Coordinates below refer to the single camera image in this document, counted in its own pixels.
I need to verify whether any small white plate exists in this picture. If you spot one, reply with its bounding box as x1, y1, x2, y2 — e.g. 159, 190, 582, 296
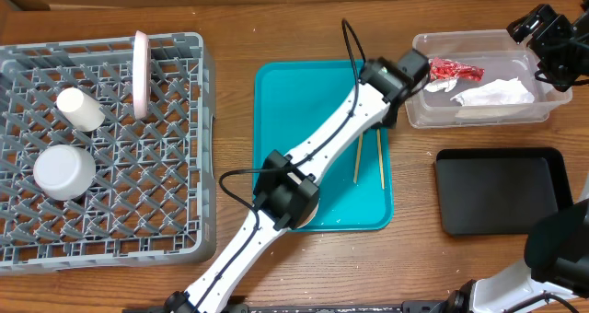
295, 203, 319, 229

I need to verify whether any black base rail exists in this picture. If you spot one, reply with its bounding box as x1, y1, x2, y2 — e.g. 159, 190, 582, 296
121, 301, 443, 313

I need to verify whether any grey ceramic bowl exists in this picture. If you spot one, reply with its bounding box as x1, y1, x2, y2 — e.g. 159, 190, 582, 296
33, 145, 96, 201

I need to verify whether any grey plastic dish rack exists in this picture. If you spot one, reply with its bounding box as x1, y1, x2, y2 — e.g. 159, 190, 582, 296
1, 32, 215, 275

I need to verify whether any red snack wrapper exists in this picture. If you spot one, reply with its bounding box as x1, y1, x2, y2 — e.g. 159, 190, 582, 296
430, 57, 484, 82

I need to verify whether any white paper cup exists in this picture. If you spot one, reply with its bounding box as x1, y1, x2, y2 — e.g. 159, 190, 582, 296
56, 87, 106, 133

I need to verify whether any wooden chopstick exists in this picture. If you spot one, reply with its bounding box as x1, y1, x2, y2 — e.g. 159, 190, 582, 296
375, 129, 386, 190
353, 133, 364, 184

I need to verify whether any large white plate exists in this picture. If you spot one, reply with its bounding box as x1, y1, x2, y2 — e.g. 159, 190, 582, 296
132, 30, 151, 120

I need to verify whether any large white tissue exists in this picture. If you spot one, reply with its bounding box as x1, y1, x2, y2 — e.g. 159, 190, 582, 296
451, 78, 535, 107

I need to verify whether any clear plastic bin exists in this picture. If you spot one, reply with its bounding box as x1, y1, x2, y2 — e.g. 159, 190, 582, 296
405, 29, 572, 129

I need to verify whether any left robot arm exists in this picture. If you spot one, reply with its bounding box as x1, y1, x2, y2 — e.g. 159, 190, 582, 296
164, 57, 429, 312

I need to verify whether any small torn white tissue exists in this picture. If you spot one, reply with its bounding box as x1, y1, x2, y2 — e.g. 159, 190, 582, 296
424, 78, 458, 93

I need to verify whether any black plastic tray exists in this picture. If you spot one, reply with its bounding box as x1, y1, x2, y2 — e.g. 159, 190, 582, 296
434, 147, 573, 237

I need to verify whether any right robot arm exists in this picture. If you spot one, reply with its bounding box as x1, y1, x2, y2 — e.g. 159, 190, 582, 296
431, 0, 588, 312

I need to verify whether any teal plastic serving tray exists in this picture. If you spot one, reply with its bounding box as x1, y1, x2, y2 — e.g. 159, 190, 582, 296
253, 60, 394, 232

